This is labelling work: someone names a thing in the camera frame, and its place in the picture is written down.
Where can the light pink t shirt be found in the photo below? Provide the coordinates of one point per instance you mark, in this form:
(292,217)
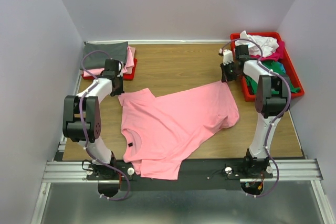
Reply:
(163,131)

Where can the folded grey t shirt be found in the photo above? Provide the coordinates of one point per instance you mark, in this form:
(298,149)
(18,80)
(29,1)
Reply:
(102,52)

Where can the green t shirt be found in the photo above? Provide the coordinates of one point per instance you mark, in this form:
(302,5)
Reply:
(274,66)

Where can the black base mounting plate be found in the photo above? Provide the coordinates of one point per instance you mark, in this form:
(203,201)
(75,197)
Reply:
(194,174)

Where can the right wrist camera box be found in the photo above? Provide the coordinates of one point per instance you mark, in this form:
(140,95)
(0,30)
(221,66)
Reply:
(227,56)

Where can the aluminium frame rail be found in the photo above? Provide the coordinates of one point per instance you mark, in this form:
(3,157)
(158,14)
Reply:
(66,196)

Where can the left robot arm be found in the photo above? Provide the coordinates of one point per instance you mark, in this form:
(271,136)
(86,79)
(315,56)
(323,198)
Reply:
(82,119)

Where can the red plastic bin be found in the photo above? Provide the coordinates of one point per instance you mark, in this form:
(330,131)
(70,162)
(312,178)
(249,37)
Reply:
(286,61)

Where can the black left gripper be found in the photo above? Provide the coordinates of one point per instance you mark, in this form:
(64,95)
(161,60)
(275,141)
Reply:
(117,85)

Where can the folded red t shirt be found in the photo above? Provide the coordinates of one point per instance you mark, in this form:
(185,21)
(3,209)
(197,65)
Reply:
(129,75)

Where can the white t shirt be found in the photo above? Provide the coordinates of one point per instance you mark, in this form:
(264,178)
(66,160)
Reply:
(269,45)

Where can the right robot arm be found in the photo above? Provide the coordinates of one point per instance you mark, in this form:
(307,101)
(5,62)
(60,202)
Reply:
(272,101)

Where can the blue t shirt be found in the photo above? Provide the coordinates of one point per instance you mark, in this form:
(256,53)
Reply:
(281,66)

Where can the folded pink t shirt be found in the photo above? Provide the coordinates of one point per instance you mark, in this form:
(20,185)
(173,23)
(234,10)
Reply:
(128,67)

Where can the magenta t shirt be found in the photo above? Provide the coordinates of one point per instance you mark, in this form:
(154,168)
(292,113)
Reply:
(277,55)

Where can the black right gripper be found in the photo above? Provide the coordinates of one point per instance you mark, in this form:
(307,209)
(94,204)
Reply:
(227,71)

